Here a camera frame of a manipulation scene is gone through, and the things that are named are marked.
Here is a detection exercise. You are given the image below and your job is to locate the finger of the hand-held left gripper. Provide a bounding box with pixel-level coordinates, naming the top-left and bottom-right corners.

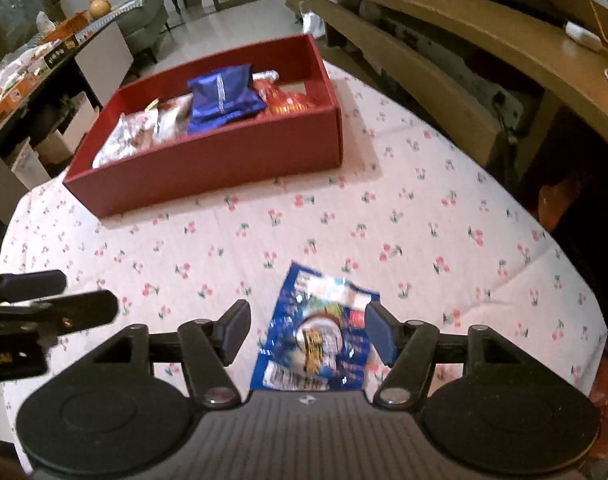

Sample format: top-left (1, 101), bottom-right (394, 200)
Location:
top-left (0, 290), bottom-right (119, 333)
top-left (0, 270), bottom-right (67, 303)

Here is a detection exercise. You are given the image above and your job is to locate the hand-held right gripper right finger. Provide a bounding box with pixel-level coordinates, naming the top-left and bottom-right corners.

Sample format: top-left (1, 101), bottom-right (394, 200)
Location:
top-left (365, 301), bottom-right (524, 409)

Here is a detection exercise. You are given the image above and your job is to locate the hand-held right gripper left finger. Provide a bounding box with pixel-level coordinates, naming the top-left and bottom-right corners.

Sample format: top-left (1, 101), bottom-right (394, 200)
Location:
top-left (91, 299), bottom-right (252, 409)

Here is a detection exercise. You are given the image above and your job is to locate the blue and white snack packet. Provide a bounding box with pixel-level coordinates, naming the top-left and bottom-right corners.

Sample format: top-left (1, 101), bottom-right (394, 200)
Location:
top-left (249, 260), bottom-right (382, 393)

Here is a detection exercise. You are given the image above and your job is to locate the red cardboard box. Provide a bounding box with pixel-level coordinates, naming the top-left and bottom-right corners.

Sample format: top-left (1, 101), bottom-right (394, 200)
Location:
top-left (64, 34), bottom-right (345, 218)

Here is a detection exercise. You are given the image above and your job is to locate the dark blue wafer packet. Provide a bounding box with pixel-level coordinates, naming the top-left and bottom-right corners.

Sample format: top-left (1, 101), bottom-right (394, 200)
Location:
top-left (186, 63), bottom-right (267, 136)

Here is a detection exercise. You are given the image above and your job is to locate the cherry print tablecloth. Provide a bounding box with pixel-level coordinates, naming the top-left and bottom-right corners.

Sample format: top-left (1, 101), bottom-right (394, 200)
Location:
top-left (0, 57), bottom-right (608, 471)

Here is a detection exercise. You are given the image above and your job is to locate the clear bread packet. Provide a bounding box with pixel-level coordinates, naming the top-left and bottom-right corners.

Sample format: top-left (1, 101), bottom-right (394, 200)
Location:
top-left (91, 110), bottom-right (157, 168)

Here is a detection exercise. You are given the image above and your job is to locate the pile of snack packets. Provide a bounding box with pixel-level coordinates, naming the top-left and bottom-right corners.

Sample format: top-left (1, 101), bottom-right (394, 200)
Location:
top-left (0, 10), bottom-right (110, 131)

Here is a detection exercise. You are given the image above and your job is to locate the white and red snack packet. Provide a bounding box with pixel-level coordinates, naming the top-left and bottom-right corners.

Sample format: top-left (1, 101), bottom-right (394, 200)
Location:
top-left (151, 95), bottom-right (192, 143)

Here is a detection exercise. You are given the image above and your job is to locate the black side table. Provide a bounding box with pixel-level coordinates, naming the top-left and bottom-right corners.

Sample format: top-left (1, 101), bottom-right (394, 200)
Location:
top-left (0, 2), bottom-right (135, 221)

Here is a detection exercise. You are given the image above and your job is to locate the wooden media cabinet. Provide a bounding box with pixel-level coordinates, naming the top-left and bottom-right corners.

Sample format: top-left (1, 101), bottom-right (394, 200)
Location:
top-left (284, 0), bottom-right (608, 176)

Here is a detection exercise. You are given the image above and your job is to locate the grey sofa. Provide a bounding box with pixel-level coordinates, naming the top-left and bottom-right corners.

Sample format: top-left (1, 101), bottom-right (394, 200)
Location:
top-left (119, 0), bottom-right (167, 56)

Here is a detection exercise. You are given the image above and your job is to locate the silver foil bag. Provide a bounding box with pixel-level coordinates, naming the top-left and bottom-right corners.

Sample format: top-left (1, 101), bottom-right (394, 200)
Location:
top-left (301, 10), bottom-right (325, 36)

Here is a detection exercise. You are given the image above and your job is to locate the white adapter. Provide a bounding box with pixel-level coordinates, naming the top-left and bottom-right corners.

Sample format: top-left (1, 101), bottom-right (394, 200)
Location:
top-left (565, 21), bottom-right (603, 51)

